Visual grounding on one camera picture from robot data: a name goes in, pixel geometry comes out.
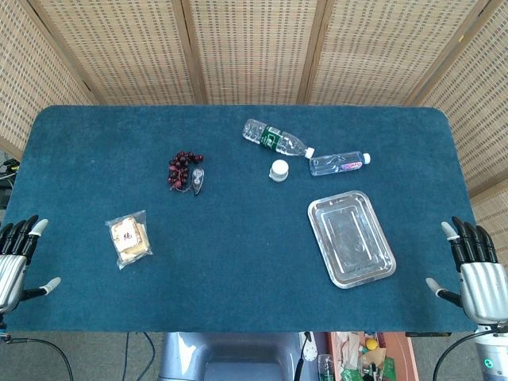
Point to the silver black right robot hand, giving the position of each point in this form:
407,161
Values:
484,289

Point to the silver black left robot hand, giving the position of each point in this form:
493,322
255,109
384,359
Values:
12,274

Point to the bread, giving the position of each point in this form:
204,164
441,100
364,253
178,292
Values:
129,240

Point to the metal rectangular tray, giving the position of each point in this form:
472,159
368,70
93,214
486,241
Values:
351,238

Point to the orange box of clutter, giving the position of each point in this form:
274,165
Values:
369,357

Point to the water bottle with pink label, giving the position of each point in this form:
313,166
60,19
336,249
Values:
337,163

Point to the red grape bunch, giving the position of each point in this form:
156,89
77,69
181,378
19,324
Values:
178,168

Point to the small clear plastic packet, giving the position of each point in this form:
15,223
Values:
197,179

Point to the blue table cloth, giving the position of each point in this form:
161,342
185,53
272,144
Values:
238,258

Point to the small white capped jar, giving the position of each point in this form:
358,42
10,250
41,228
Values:
279,170

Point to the water bottle with green label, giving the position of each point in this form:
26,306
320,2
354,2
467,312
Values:
274,139

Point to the woven bamboo folding screen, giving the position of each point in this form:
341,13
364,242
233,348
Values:
254,51

